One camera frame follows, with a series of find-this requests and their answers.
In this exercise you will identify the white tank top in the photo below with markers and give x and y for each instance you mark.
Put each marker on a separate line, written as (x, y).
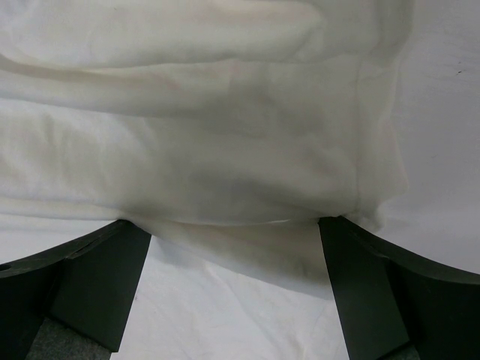
(226, 129)

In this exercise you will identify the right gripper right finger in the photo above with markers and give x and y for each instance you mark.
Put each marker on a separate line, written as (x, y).
(395, 304)

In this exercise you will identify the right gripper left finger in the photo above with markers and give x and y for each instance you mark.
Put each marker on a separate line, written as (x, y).
(73, 300)

